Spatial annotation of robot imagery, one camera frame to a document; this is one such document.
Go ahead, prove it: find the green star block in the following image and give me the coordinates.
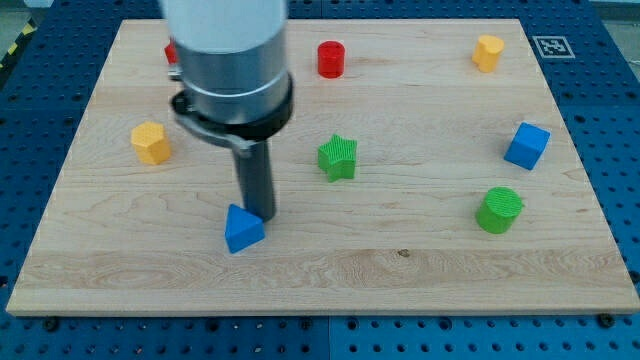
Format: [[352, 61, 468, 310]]
[[317, 134, 357, 182]]

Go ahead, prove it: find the blue cube block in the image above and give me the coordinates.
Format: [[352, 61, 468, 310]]
[[504, 122, 551, 170]]

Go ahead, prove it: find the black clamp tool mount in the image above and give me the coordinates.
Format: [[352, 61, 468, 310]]
[[170, 73, 294, 158]]

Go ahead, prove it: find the yellow heart block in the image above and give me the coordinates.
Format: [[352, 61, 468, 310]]
[[472, 34, 505, 73]]

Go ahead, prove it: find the yellow hexagon block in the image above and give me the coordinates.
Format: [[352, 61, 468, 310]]
[[130, 122, 171, 165]]

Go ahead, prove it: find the red cylinder block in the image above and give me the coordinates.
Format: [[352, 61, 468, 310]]
[[317, 41, 346, 79]]

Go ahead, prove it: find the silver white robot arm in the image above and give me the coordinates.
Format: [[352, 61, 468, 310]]
[[159, 0, 294, 221]]

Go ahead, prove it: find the light wooden board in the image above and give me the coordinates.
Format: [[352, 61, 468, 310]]
[[7, 19, 639, 317]]

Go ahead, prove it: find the green cylinder block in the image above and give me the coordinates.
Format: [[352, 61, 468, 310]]
[[475, 187, 523, 234]]

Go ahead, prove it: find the blue triangle block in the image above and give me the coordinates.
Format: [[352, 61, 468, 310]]
[[224, 204, 265, 254]]

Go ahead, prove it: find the red block behind arm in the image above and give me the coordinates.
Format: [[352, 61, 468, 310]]
[[164, 41, 178, 65]]

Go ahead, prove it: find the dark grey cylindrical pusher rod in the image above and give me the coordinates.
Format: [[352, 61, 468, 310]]
[[232, 141, 276, 222]]

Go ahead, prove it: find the white fiducial marker tag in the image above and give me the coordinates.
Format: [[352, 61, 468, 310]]
[[533, 35, 575, 59]]

